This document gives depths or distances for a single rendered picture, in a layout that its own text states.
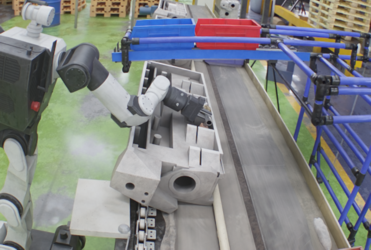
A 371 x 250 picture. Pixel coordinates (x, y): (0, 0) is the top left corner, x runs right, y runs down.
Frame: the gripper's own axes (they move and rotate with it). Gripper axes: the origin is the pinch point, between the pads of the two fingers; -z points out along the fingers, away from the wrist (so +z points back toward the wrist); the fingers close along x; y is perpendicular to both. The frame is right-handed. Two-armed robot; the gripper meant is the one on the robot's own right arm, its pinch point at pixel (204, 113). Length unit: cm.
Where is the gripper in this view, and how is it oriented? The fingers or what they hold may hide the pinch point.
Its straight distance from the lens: 154.8
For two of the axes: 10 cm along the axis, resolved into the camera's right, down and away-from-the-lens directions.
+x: -5.1, 7.9, 3.5
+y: 0.6, 4.4, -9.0
